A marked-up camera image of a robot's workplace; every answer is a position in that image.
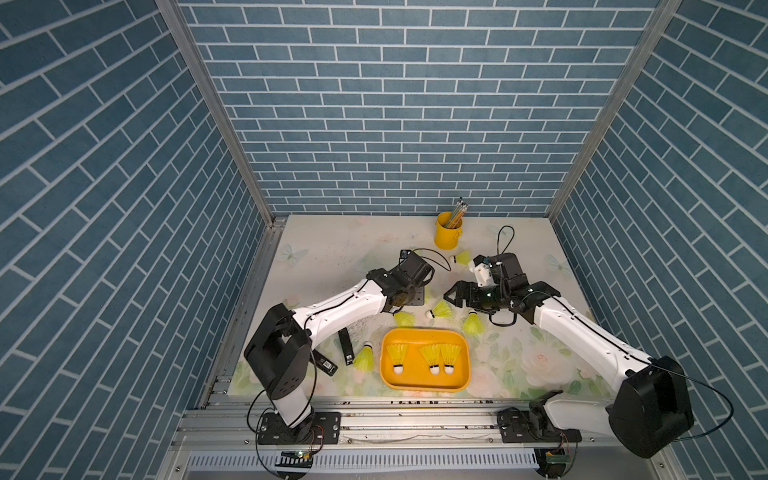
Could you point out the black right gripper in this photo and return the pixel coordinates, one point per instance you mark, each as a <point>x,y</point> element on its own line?
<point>468,300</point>

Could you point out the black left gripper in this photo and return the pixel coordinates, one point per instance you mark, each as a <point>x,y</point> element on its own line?
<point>421,282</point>

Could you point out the yellow-green shuttlecock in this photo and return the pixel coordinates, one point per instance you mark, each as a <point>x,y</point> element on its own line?
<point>442,309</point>
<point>462,258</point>
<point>404,319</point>
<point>450,354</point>
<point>397,353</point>
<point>473,325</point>
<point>364,360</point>
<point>431,355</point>

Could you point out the orange plastic storage box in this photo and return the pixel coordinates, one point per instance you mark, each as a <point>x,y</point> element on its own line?
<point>416,375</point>

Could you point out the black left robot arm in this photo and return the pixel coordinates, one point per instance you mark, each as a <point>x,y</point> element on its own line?
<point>282,346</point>

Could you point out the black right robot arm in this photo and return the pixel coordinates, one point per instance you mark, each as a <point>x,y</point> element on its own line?
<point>650,407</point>

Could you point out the black robot base joint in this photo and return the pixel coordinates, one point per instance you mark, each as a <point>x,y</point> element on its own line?
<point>533,425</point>

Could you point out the yellow pen holder cup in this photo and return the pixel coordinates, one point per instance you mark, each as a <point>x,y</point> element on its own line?
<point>448,231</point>

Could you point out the black loose gripper finger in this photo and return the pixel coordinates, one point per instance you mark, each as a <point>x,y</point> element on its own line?
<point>322,363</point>
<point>346,346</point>

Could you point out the pencils in cup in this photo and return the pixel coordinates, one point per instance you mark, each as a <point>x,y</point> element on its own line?
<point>457,214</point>

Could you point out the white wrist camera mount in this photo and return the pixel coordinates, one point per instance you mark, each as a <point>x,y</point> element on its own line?
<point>482,273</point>

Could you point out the aluminium table edge rail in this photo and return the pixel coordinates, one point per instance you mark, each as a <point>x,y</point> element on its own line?
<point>236,334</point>

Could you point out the aluminium corner frame post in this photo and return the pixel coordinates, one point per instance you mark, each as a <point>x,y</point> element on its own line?
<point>173,17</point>

